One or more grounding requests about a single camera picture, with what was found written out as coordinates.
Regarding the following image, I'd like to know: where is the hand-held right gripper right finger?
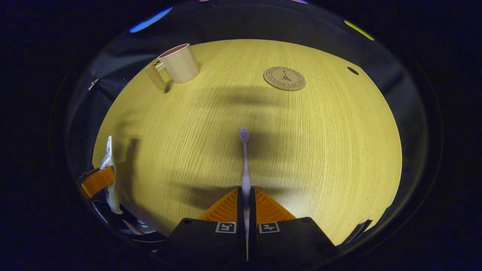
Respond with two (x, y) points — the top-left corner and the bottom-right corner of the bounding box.
(249, 187), (337, 261)

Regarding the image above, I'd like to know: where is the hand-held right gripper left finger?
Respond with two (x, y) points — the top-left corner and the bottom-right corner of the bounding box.
(168, 187), (247, 260)

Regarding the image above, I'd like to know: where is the white toothpaste tube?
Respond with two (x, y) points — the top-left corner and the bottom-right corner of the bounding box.
(99, 135), (123, 215)

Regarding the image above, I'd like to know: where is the white toothbrush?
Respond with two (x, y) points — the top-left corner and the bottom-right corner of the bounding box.
(239, 127), (252, 260)

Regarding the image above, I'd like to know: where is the beige cup with handle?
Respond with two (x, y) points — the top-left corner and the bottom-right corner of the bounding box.
(145, 43), (200, 90)

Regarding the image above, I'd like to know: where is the round cork coaster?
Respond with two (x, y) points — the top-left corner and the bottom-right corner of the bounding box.
(263, 67), (306, 91)

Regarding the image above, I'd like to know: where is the wooden desktop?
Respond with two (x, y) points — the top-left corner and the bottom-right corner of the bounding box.
(92, 39), (403, 246)

